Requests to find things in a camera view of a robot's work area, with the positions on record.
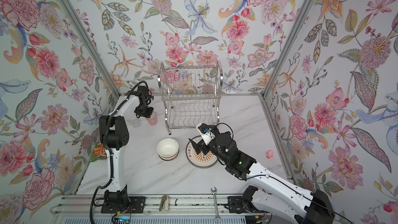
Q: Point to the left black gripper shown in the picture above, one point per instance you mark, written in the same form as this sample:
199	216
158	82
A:
147	114

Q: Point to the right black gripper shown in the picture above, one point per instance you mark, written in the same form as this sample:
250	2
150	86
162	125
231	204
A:
197	146

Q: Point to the orange striped plate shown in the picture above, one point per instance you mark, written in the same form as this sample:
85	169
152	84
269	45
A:
201	158
190	151

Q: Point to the pink drinking glass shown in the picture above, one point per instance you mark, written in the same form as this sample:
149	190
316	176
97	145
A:
152	120

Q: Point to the clear ribbed glass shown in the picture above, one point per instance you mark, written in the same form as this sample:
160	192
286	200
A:
136	122

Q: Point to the orange bowl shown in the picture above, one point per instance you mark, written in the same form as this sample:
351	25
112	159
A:
167	147

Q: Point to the white patterned plate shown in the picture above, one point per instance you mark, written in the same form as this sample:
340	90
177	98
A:
203	164

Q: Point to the cream white bowl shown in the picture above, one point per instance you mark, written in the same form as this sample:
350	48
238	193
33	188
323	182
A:
175	155

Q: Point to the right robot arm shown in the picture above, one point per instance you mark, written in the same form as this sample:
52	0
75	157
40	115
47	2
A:
266	192

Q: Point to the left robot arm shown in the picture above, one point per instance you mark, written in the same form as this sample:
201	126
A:
114	135

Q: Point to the steel two-tier dish rack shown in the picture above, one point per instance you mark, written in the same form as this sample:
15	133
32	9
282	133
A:
190	95

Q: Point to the green snack packet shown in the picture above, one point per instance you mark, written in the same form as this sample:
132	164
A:
99	153

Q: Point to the small pink toy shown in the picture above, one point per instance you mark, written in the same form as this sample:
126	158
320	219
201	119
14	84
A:
269	154

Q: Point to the silver open-end wrench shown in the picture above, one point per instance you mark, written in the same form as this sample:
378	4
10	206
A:
214	194

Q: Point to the small metal bracket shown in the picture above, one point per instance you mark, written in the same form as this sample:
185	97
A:
164	204

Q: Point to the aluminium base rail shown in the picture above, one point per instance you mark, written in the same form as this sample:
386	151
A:
184	205

